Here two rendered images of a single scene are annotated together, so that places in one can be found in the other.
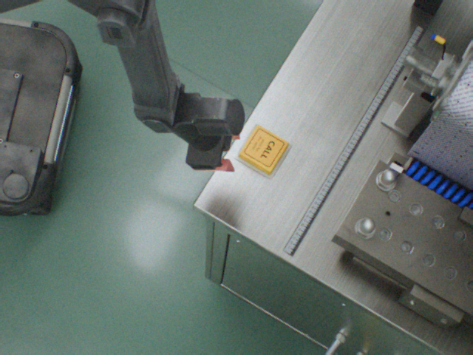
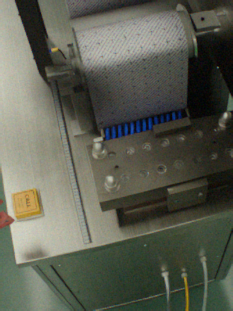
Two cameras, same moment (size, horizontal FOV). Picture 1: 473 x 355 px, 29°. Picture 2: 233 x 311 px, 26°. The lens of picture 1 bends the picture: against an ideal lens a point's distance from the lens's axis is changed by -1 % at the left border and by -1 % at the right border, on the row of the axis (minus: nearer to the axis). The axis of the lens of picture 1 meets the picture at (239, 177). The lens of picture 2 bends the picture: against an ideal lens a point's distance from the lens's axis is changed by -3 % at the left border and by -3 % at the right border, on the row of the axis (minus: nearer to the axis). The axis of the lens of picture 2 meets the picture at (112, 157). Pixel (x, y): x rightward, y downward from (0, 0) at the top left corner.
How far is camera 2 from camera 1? 46 cm
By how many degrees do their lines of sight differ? 16
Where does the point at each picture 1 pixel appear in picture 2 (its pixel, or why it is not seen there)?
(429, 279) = (171, 178)
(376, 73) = (50, 117)
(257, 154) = (24, 208)
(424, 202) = (130, 144)
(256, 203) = (47, 233)
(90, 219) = not seen: outside the picture
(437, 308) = (191, 188)
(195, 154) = not seen: outside the picture
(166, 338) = not seen: outside the picture
